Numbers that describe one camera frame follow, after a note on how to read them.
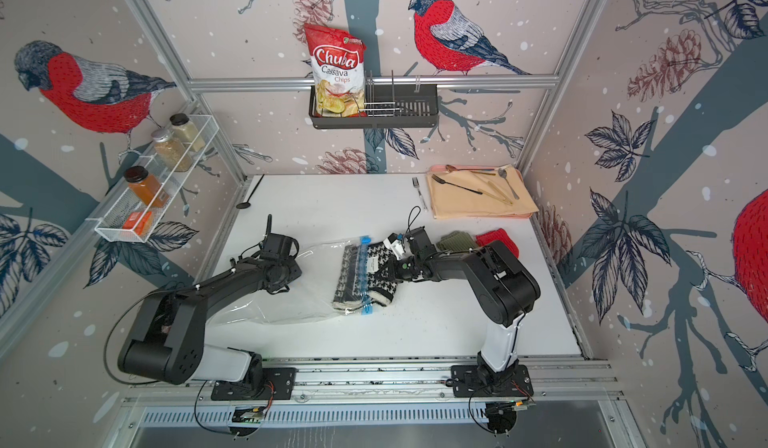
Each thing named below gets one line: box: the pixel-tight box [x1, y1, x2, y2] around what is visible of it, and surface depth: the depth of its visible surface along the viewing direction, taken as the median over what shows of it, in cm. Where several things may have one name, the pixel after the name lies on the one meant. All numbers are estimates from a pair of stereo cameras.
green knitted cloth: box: [436, 230, 478, 251], surface depth 97 cm
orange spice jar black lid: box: [124, 165, 169, 208], surface depth 69 cm
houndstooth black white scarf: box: [333, 241, 399, 312], surface depth 89 cm
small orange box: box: [122, 211, 153, 236], surface depth 69 cm
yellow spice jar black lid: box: [170, 113, 206, 152], surface depth 82 cm
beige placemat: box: [427, 164, 539, 219], surface depth 117 cm
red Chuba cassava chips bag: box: [304, 24, 368, 118], surface depth 81 cm
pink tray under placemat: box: [428, 164, 500, 173], surface depth 125 cm
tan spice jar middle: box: [151, 129, 193, 173], surface depth 77 cm
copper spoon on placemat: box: [445, 164, 495, 173], surface depth 125 cm
